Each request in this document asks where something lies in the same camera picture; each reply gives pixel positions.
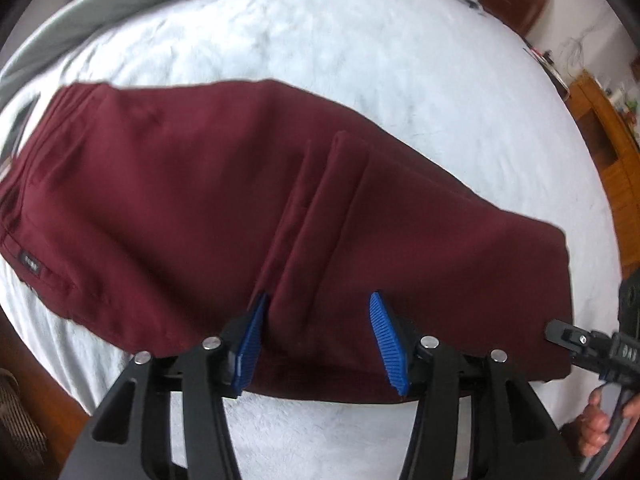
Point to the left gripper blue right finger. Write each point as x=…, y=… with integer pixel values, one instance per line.
x=392, y=345

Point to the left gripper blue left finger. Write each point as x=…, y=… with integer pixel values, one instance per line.
x=246, y=343

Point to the maroon pants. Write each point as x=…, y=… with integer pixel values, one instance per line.
x=154, y=216

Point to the person's right hand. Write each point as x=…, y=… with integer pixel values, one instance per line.
x=592, y=426

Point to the wooden desk cabinet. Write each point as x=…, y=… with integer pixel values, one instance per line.
x=616, y=156

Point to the light blue bed sheet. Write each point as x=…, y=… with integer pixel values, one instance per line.
x=452, y=82

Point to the cluttered nightstand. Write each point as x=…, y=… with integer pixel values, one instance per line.
x=544, y=60

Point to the black smartphone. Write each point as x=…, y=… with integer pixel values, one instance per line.
x=13, y=140

